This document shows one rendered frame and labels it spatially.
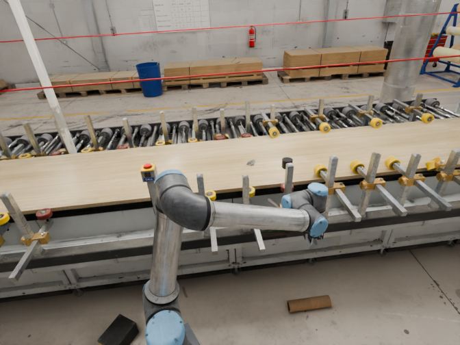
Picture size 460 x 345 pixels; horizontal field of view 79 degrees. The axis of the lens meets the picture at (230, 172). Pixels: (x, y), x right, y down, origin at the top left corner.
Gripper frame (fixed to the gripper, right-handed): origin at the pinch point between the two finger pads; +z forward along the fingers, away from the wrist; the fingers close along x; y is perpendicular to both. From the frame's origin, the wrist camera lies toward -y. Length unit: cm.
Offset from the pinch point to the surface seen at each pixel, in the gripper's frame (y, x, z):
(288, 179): -25.9, -5.1, -24.3
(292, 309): -13, 0, 76
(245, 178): -25.6, -29.7, -27.8
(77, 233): -48, -141, 16
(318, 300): -16, 20, 74
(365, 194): -27, 44, -7
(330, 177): -26.2, 19.9, -22.2
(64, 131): -121, -162, -30
